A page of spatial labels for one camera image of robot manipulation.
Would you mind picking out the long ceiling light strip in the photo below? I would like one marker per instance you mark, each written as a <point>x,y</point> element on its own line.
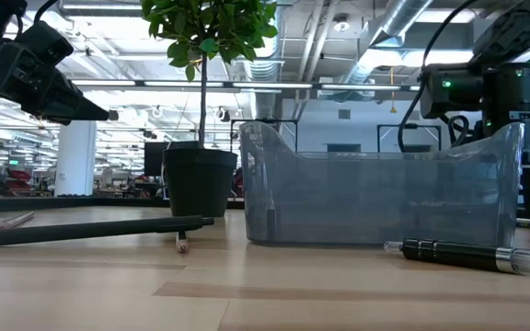
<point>269,85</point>

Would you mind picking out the ribbed silver ventilation duct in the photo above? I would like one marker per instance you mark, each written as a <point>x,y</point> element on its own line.
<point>265,106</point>

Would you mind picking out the natural wood pencil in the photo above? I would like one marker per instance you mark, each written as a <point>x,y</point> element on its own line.
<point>16,220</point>

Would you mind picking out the black aluminium table frame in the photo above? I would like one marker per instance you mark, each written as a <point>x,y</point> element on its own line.
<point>85,202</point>

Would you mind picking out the round ceiling sensor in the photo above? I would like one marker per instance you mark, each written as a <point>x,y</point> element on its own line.
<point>341,25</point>

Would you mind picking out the small green sign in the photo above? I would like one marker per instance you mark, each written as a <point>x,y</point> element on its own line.
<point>14,162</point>

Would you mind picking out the green potted plant black pot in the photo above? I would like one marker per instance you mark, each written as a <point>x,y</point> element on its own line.
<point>199,184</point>

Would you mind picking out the thin dark pencil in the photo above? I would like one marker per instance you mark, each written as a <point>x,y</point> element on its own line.
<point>182,246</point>

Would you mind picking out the yellow hanging pendant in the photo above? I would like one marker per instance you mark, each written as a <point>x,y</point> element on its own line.
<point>393,109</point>

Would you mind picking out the grey translucent plastic bin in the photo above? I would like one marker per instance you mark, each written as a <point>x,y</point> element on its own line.
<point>361,207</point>

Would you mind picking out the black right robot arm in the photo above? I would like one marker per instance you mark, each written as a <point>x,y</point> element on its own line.
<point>513,27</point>

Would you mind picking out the white building pillar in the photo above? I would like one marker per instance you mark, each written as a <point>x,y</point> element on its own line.
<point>75,156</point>

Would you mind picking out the large silver ventilation duct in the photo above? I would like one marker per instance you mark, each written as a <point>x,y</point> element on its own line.
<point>398,18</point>

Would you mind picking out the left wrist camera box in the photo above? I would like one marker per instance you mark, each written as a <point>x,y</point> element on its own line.
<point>46,43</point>

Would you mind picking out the long black mechanical pencil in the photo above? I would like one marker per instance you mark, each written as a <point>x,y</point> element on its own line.
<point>85,230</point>

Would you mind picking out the black silver pen clear cap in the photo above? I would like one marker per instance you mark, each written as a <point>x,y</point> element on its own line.
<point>453,255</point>

